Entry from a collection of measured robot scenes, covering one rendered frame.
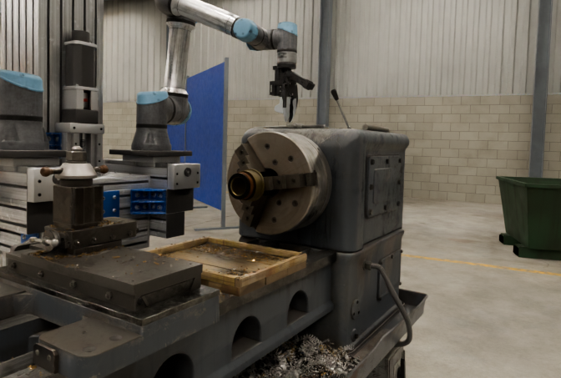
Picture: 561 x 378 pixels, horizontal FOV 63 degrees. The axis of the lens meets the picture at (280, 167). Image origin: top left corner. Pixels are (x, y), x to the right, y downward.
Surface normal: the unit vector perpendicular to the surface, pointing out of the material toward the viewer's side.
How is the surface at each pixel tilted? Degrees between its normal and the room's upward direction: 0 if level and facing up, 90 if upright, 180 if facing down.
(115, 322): 89
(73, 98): 90
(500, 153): 90
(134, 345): 89
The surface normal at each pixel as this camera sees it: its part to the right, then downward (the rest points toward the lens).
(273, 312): 0.84, 0.02
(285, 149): -0.54, 0.03
